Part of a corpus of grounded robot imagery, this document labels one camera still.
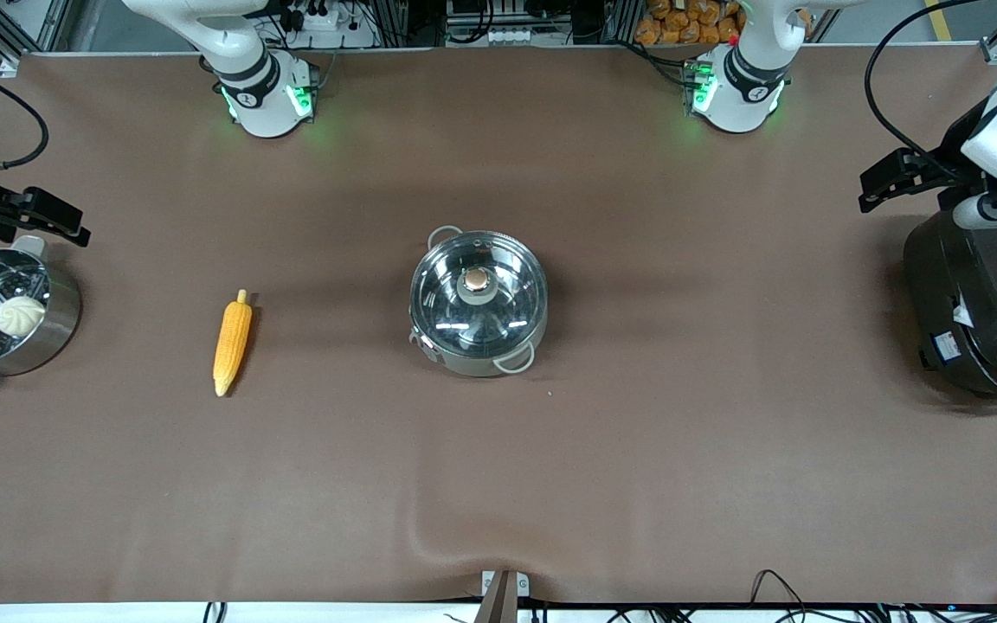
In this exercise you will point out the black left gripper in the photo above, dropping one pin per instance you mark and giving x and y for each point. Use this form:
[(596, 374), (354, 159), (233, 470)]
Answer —
[(940, 170)]

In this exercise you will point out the bag of orange snacks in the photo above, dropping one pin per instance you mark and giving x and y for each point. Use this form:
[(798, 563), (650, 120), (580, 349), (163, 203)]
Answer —
[(685, 22)]

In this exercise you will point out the black round cooker appliance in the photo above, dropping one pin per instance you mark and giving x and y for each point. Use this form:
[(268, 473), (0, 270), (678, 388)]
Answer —
[(974, 303)]

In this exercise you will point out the white steamed bun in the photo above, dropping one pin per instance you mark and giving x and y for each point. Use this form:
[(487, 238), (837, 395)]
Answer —
[(21, 317)]

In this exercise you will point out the shiny steel steamer pot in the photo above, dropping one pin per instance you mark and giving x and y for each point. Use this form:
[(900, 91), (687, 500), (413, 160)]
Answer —
[(57, 324)]

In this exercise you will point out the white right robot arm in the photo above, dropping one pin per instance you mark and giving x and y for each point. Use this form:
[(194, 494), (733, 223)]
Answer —
[(260, 104)]

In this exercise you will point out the white power strip with plugs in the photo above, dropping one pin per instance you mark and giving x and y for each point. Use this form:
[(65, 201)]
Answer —
[(317, 16)]

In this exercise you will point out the yellow corn cob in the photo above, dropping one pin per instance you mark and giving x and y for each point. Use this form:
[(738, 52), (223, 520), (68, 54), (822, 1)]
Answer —
[(232, 342)]

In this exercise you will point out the metal table edge bracket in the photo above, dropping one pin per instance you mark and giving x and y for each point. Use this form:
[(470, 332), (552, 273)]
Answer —
[(503, 593)]

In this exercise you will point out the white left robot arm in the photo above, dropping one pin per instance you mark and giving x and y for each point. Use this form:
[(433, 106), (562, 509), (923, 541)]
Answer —
[(736, 99)]

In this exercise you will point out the large table cover mat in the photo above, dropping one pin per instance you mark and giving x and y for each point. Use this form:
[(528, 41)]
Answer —
[(498, 484)]

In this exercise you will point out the glass pot lid with knob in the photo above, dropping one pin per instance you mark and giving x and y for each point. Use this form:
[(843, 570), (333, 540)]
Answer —
[(447, 303)]

